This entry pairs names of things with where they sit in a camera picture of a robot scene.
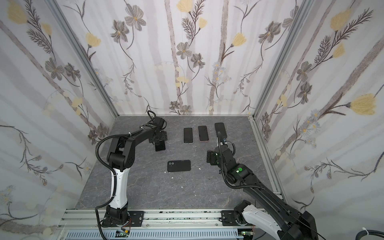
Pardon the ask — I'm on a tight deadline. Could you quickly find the black phone case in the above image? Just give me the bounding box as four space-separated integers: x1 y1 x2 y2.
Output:
167 160 191 173
215 123 227 139

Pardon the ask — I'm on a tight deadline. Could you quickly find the white vented cable duct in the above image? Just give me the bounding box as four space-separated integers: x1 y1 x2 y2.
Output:
64 228 241 240

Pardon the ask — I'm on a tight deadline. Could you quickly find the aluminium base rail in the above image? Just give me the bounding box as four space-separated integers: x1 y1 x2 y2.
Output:
56 208 304 230

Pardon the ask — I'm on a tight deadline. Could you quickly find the aluminium corner frame post right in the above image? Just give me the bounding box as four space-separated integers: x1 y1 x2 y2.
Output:
252 0 315 119

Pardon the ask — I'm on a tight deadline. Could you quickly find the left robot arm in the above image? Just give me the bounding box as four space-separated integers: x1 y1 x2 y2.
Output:
96 116 168 227

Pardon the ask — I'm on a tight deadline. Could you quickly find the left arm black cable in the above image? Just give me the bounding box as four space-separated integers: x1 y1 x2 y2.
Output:
94 133 133 240

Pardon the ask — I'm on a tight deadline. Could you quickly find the small dark phone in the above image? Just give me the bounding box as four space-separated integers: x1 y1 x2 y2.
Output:
155 141 166 152

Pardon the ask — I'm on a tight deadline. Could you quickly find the black phone case front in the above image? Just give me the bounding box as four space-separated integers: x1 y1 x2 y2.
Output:
167 160 191 173

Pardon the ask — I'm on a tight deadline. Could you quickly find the aluminium corner frame post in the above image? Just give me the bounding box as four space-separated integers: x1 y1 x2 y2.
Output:
252 0 315 119
45 0 119 118

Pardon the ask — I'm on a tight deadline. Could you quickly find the purple-edged black phone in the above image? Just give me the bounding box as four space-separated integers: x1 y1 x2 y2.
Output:
198 126 209 142

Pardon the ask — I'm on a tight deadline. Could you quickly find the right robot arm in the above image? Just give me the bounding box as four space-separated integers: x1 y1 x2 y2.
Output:
207 140 320 240

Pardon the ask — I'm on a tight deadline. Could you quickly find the aluminium corner frame post left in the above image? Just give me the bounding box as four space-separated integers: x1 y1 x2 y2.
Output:
45 0 119 118

